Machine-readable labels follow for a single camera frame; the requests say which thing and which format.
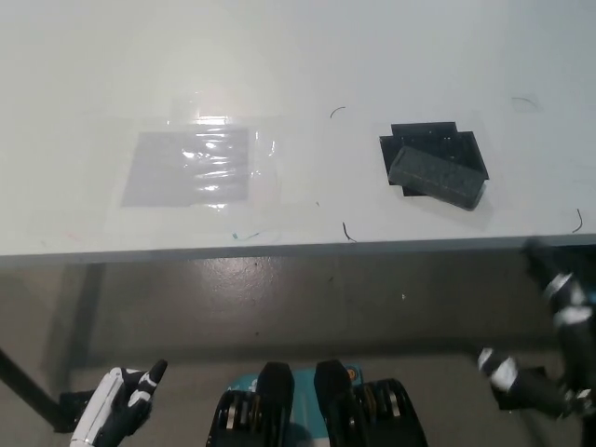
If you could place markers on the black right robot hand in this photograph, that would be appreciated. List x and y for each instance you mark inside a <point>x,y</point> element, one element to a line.
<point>575,316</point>

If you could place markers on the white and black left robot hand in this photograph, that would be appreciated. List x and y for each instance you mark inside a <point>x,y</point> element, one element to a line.
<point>100,410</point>

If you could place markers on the dark grey whiteboard eraser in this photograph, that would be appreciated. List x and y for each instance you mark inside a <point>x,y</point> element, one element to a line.
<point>435,179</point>

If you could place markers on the grey table leg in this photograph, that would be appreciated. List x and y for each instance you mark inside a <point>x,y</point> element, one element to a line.
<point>86,316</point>

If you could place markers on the clear plastic sleeve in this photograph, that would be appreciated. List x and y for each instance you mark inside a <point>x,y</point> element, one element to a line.
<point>163,172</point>

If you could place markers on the clear plastic sheet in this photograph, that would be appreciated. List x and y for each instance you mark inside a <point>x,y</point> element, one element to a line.
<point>265,186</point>

